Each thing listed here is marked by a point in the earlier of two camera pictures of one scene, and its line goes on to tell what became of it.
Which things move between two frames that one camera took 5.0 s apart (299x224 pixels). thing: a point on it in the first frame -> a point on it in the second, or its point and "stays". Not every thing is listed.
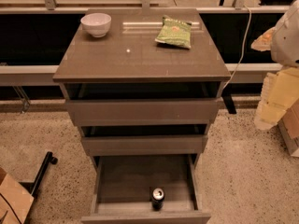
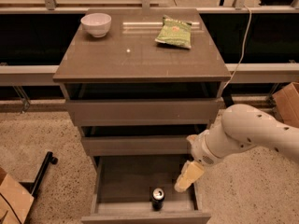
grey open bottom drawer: x=123 y=185 stays
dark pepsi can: x=158 y=197 stays
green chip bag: x=175 y=32 stays
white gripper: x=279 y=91 -> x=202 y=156
